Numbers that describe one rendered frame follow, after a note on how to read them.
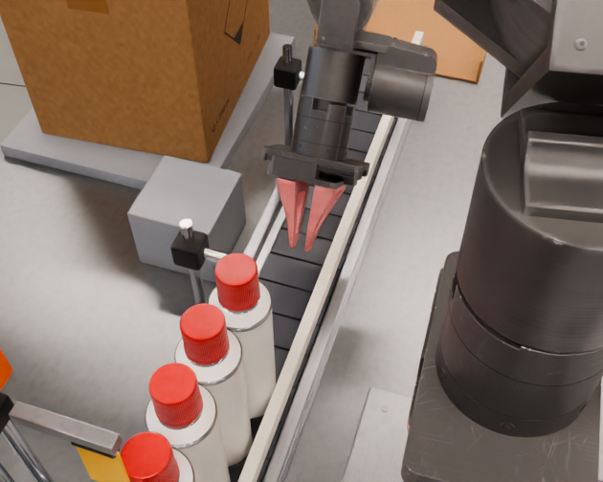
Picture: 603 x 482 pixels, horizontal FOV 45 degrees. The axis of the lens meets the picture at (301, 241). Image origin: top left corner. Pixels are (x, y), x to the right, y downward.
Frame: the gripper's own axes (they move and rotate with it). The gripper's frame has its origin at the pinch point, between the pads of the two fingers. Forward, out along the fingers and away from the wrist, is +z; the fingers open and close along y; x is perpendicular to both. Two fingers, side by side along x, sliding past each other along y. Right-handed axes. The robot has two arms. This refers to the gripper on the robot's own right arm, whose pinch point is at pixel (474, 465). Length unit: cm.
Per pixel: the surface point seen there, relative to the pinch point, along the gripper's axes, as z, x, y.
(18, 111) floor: 117, 144, 132
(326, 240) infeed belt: 31, 17, 37
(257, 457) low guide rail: 27.4, 15.5, 8.3
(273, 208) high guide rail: 22.6, 21.7, 32.7
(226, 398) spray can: 17.8, 17.5, 8.5
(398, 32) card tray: 36, 18, 86
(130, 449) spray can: 10.3, 20.0, -0.1
